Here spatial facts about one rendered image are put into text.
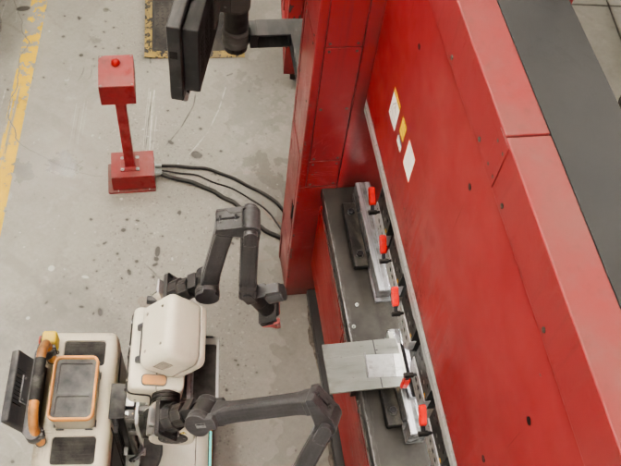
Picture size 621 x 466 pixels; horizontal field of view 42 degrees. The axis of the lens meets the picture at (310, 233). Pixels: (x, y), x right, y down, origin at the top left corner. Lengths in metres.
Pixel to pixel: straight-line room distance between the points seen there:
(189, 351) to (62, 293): 1.79
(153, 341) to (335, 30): 1.14
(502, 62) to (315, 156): 1.44
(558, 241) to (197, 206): 2.98
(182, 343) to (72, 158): 2.36
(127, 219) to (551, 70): 2.87
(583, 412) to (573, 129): 0.60
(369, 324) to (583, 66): 1.45
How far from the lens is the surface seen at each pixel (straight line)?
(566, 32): 2.01
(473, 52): 1.89
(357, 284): 3.11
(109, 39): 5.23
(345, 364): 2.81
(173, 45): 2.94
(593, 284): 1.57
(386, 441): 2.87
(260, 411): 2.34
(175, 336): 2.41
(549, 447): 1.73
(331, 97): 2.94
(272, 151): 4.59
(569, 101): 1.85
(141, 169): 4.37
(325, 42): 2.75
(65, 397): 2.89
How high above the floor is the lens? 3.53
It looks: 56 degrees down
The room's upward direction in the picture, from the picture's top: 9 degrees clockwise
